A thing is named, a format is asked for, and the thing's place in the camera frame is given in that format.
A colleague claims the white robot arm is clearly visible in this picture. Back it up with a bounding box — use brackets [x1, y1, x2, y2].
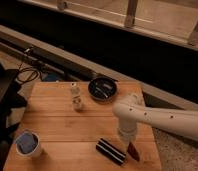
[113, 93, 198, 145]

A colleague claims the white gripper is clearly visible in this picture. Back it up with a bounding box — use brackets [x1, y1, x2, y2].
[117, 118, 137, 146]

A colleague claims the white cup blue inside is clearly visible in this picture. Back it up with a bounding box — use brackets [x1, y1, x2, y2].
[14, 130, 42, 158]

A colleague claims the dark red pepper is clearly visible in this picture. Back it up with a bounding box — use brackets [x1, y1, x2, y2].
[127, 143, 140, 161]

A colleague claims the black round bowl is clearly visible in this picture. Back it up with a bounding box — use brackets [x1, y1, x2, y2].
[88, 77, 117, 102]

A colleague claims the black white striped block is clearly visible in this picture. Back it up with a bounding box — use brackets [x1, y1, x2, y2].
[96, 138, 126, 165]

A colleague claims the small white bottle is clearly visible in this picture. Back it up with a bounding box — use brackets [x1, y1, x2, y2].
[70, 83, 83, 111]

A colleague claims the black stand left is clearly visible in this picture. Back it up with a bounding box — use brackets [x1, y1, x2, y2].
[0, 62, 27, 171]

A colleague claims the black cable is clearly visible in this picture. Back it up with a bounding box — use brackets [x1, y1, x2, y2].
[16, 63, 43, 85]

